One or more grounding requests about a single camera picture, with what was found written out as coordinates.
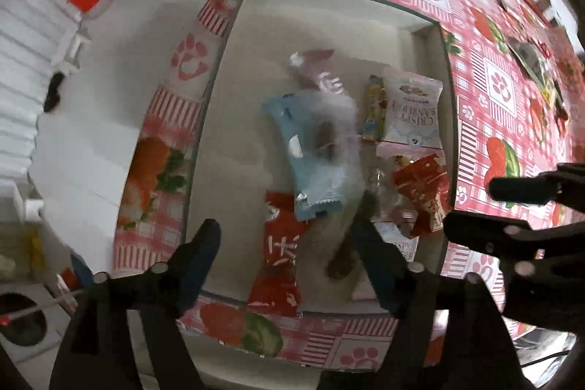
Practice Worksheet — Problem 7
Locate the red white-lettered snack packet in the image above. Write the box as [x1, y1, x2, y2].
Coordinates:
[247, 191, 309, 318]

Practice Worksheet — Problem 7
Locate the long mauve snack packet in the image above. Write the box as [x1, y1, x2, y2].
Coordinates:
[289, 48, 382, 281]

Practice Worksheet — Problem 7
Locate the colourful small snack packet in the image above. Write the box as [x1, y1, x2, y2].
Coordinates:
[361, 75, 389, 143]

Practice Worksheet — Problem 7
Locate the grey storage box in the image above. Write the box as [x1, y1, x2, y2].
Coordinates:
[183, 0, 459, 318]

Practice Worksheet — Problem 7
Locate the light blue snack packet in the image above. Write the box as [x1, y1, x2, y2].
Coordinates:
[260, 94, 357, 221]

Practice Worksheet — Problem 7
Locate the dark clear snack packet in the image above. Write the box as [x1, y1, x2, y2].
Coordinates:
[507, 37, 551, 84]

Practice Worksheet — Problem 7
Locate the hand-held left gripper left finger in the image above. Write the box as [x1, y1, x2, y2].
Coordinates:
[48, 217, 222, 390]

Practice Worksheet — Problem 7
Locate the red gold snack packet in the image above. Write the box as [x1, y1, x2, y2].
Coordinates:
[392, 153, 451, 238]

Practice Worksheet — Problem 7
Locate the white pink snack packet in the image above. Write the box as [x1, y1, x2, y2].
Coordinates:
[377, 68, 444, 158]

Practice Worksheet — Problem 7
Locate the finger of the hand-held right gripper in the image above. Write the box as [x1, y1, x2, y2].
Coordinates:
[442, 211, 585, 281]
[489, 164, 585, 217]

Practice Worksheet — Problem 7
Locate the strawberry printed tablecloth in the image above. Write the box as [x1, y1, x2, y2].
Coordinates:
[112, 0, 585, 372]

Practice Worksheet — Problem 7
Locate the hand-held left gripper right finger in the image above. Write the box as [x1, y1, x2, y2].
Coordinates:
[315, 219, 524, 390]

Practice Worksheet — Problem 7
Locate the white appliance with round door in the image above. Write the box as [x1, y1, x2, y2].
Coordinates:
[0, 280, 78, 363]

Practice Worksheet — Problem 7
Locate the small black object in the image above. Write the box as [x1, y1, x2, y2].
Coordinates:
[43, 71, 65, 113]

